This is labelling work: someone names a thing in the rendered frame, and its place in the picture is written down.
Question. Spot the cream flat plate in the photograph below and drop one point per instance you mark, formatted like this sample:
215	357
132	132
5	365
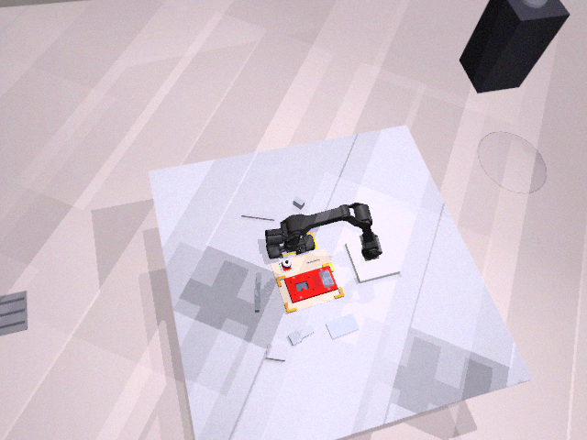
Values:
302	264

